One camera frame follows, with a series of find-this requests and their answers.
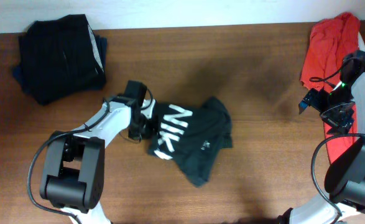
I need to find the dark green Nike t-shirt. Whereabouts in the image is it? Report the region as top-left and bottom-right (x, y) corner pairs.
(148, 96), (233, 187)

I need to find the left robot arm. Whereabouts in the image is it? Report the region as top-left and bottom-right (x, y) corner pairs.
(34, 80), (155, 223)

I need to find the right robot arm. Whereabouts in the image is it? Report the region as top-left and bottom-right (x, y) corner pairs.
(276, 50), (365, 224)

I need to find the red t-shirt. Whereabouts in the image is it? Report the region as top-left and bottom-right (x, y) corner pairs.
(300, 12), (360, 164)

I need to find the folded navy blue garment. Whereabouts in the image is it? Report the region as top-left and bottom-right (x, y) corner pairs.
(12, 35), (108, 95)

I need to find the folded black garment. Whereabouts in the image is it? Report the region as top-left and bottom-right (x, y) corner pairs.
(18, 14), (106, 105)

